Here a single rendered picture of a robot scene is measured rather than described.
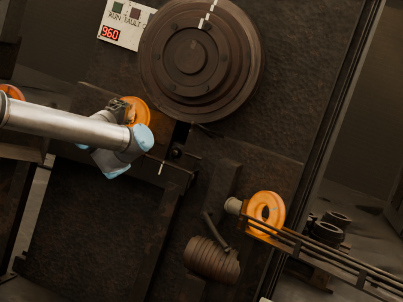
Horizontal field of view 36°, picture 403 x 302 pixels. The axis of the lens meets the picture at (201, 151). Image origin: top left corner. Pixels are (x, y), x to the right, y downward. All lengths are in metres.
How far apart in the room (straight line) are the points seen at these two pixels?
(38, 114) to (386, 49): 6.85
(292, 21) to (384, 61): 5.96
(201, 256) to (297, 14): 0.95
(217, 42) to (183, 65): 0.14
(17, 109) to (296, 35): 1.10
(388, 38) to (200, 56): 6.26
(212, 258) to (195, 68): 0.66
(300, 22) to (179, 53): 0.48
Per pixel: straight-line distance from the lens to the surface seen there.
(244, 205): 2.17
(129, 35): 2.55
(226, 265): 2.17
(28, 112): 1.79
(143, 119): 2.39
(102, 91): 2.54
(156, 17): 2.37
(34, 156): 2.33
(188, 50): 2.22
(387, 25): 8.36
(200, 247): 2.20
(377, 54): 8.32
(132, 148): 2.01
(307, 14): 2.39
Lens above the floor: 1.18
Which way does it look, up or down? 9 degrees down
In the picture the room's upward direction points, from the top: 19 degrees clockwise
